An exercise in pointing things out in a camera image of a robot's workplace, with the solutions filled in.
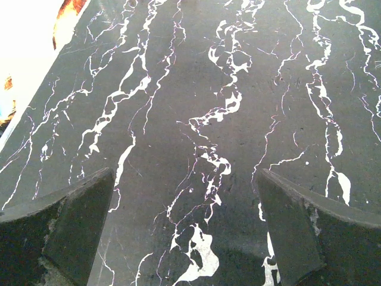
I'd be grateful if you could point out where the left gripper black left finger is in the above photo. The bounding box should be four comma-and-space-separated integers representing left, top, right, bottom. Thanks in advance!
1, 167, 115, 285

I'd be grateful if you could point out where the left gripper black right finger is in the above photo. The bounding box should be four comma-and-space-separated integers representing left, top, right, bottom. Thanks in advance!
256, 169, 380, 285

